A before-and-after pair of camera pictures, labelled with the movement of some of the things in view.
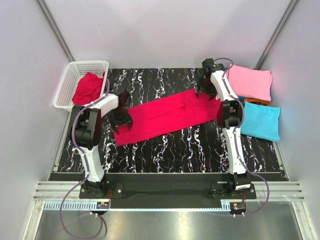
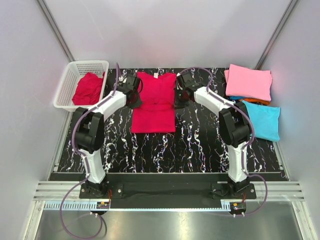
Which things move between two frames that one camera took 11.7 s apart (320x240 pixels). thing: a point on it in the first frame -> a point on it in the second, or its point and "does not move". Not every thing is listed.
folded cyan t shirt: x=261 y=121 does not move
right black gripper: x=211 y=92 -> x=177 y=104
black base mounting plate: x=170 y=190 does not move
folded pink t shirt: x=247 y=82 does not move
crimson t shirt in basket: x=88 y=89 does not move
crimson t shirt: x=149 y=121 -> x=157 y=113
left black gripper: x=127 y=120 -> x=137 y=104
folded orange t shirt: x=256 y=100 does not move
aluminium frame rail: x=278 y=191 does not move
